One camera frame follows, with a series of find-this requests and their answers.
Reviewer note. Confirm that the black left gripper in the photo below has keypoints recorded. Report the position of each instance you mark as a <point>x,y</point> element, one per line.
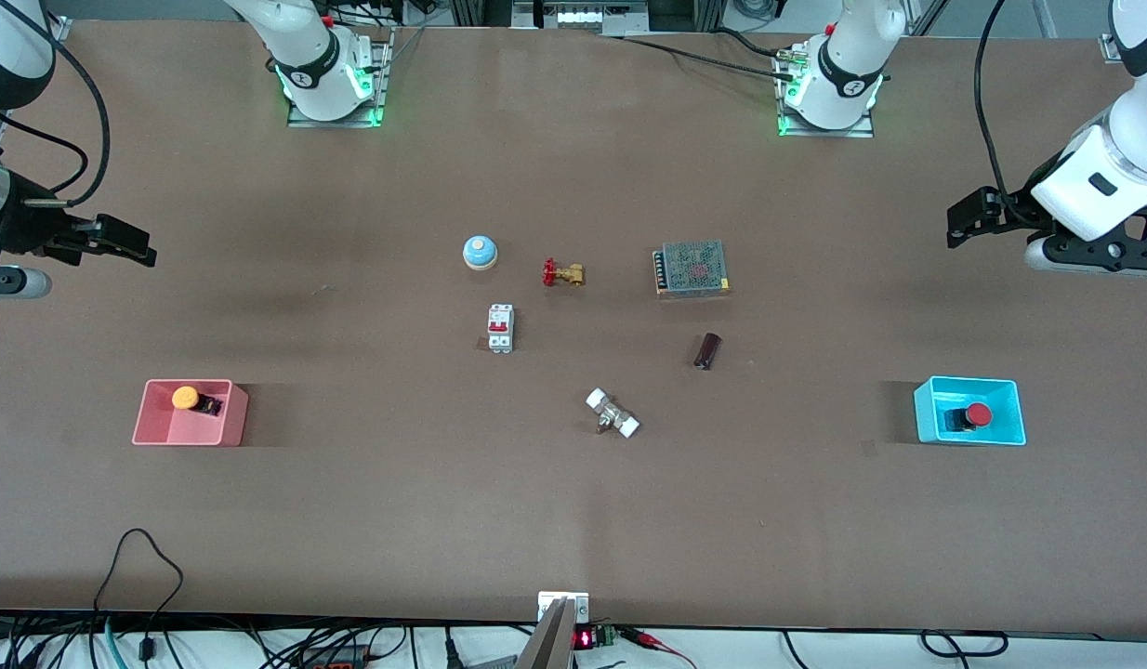
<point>1008,208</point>

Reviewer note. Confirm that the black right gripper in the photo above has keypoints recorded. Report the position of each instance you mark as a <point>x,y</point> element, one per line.
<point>25,229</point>

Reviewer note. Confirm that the yellow push button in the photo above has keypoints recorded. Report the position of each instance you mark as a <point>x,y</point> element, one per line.
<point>184,398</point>

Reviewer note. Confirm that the red push button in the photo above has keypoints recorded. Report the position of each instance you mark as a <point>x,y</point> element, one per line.
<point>979,414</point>

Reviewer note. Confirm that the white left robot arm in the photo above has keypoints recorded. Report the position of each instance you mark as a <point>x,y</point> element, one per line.
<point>848,65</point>

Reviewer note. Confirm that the cyan plastic bin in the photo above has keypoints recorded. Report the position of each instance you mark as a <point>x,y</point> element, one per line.
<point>934,413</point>

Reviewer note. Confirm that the pink plastic bin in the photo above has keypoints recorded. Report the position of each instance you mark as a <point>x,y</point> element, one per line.
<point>192,432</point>

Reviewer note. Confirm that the metal mesh power supply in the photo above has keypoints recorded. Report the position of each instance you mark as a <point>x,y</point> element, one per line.
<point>692,268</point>

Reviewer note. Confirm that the dark brown cylindrical capacitor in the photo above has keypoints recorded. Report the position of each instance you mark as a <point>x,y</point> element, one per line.
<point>707,350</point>

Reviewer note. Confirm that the blue call bell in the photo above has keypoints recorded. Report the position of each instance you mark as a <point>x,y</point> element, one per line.
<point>480,252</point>

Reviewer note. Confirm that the metal fitting with white caps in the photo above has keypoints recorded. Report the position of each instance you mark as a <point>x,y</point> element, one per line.
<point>613,414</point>

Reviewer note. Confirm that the red and black clip lead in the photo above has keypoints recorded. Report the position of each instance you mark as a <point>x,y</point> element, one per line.
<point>662,643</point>

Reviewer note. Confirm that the red digit display module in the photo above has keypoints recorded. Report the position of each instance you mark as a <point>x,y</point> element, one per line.
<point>585,638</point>

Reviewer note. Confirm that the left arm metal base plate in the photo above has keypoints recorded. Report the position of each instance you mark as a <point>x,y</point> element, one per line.
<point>862,132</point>

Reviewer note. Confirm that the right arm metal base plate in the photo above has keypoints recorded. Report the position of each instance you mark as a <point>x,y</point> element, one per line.
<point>384,74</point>

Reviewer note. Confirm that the white circuit breaker red switch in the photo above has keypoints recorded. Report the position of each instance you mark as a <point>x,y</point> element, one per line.
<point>500,325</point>

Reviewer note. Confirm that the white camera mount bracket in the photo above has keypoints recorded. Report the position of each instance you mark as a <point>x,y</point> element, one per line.
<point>547,602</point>

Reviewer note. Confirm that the grey metal mount bar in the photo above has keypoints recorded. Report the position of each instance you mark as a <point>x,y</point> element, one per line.
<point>547,646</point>

